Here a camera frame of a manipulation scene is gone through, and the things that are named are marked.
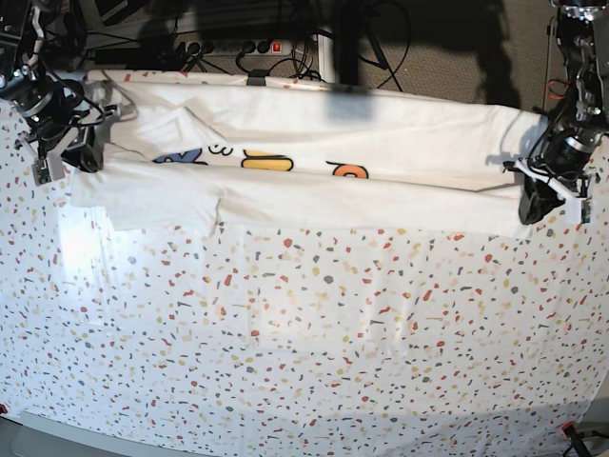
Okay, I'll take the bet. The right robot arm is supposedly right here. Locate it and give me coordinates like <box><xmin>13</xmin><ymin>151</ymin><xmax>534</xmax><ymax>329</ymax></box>
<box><xmin>1</xmin><ymin>1</ymin><xmax>109</xmax><ymax>184</ymax></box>

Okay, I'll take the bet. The red clamp right corner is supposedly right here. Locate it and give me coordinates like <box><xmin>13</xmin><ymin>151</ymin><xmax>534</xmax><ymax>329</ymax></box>
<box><xmin>561</xmin><ymin>422</ymin><xmax>577</xmax><ymax>440</ymax></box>

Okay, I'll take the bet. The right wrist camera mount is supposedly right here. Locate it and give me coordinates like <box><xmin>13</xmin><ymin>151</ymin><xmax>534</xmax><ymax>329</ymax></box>
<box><xmin>15</xmin><ymin>128</ymin><xmax>88</xmax><ymax>187</ymax></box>

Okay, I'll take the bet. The white power strip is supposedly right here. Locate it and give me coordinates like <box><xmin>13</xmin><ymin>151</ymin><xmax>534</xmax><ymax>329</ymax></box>
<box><xmin>178</xmin><ymin>39</ymin><xmax>294</xmax><ymax>57</ymax></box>

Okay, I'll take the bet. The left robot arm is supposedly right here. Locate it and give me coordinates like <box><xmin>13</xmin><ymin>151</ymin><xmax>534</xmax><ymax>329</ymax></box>
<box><xmin>505</xmin><ymin>1</ymin><xmax>608</xmax><ymax>225</ymax></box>

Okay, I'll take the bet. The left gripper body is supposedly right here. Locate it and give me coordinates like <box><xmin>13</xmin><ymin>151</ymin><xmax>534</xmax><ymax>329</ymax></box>
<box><xmin>532</xmin><ymin>129</ymin><xmax>595</xmax><ymax>183</ymax></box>

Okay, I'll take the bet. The terrazzo pattern table cloth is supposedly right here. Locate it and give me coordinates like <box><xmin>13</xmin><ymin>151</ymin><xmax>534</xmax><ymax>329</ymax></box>
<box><xmin>0</xmin><ymin>69</ymin><xmax>609</xmax><ymax>457</ymax></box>

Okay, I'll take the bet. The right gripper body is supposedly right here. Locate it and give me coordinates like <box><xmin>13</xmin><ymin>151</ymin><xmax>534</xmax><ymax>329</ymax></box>
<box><xmin>18</xmin><ymin>85</ymin><xmax>107</xmax><ymax>148</ymax></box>

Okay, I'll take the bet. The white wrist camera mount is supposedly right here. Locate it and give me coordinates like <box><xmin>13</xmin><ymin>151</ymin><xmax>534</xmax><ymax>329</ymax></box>
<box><xmin>503</xmin><ymin>158</ymin><xmax>593</xmax><ymax>225</ymax></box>

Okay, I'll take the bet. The white printed T-shirt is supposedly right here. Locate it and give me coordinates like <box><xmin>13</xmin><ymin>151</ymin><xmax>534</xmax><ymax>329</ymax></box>
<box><xmin>71</xmin><ymin>70</ymin><xmax>545</xmax><ymax>238</ymax></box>

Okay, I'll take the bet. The black table clamp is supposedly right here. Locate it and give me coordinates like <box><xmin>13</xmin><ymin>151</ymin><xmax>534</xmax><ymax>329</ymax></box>
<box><xmin>246</xmin><ymin>69</ymin><xmax>269</xmax><ymax>87</ymax></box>

